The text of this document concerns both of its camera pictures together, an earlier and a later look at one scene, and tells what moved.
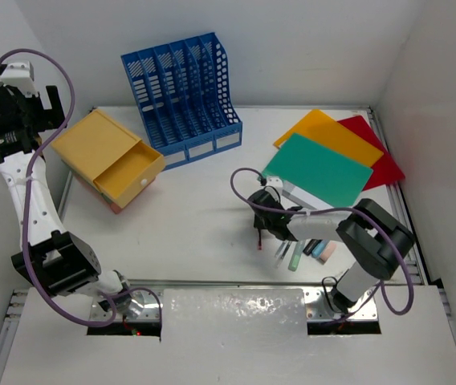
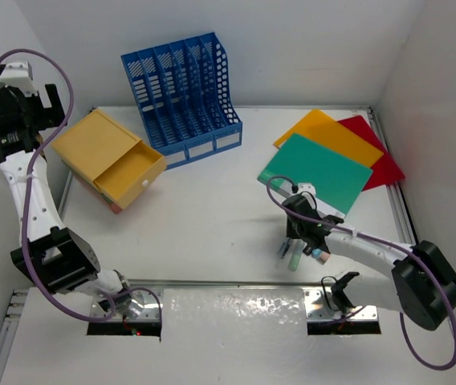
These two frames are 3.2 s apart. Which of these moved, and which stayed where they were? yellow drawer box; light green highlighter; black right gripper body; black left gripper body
Moved: black right gripper body
Stayed: black left gripper body; light green highlighter; yellow drawer box
